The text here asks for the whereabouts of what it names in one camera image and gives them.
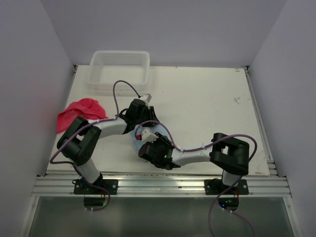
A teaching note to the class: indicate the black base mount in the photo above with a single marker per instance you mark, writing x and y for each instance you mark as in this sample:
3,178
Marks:
215,187
82,188

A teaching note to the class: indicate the light blue towel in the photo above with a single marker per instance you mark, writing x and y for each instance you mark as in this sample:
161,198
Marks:
137,144

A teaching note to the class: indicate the white plastic mesh basket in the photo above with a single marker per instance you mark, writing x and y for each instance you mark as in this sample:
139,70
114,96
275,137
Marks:
107,67

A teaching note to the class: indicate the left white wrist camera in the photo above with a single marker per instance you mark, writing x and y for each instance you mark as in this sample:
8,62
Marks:
146,97

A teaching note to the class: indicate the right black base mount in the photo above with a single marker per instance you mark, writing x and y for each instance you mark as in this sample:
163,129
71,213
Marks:
215,187

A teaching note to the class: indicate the aluminium front rail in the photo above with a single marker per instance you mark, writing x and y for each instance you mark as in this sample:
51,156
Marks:
59,184

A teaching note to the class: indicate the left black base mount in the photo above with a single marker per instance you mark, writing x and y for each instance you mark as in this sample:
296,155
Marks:
82,188

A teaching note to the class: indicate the red towel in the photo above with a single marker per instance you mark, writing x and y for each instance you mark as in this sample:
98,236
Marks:
87,108

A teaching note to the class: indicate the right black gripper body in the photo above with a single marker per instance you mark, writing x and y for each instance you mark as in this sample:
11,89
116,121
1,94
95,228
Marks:
161,142

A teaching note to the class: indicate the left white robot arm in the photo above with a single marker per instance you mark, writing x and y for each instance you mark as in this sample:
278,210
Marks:
79,140

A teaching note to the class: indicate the aluminium side rail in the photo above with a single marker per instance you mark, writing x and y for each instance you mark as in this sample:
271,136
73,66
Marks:
266,146

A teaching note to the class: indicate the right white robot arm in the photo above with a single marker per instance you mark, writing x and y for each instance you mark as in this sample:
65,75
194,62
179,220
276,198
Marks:
231,155

